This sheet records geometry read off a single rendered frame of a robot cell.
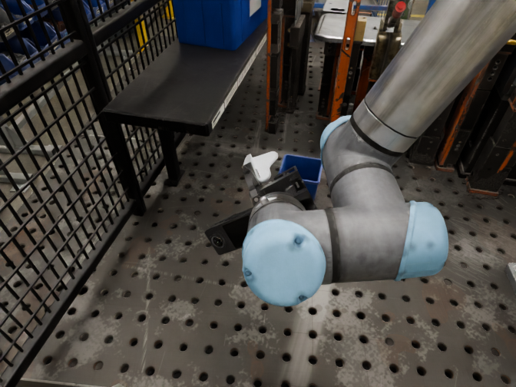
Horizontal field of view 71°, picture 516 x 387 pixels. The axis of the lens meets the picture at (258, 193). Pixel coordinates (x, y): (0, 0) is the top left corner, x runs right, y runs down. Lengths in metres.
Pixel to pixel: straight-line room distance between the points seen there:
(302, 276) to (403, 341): 0.52
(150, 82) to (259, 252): 0.60
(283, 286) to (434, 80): 0.24
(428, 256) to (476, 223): 0.73
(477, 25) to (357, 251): 0.22
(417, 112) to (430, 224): 0.11
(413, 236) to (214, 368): 0.50
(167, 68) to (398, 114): 0.62
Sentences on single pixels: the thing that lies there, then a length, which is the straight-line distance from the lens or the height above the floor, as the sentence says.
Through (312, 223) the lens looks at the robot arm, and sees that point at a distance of 0.35.
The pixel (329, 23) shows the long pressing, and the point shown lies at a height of 1.00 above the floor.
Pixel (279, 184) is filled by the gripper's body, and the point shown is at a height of 1.05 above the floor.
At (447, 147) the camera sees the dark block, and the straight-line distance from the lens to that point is 1.17.
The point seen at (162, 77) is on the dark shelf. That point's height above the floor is 1.03.
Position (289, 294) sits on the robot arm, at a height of 1.12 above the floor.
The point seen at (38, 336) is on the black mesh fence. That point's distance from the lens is 0.81.
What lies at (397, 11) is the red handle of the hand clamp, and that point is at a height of 1.13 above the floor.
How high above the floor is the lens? 1.41
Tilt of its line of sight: 44 degrees down
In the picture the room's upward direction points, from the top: straight up
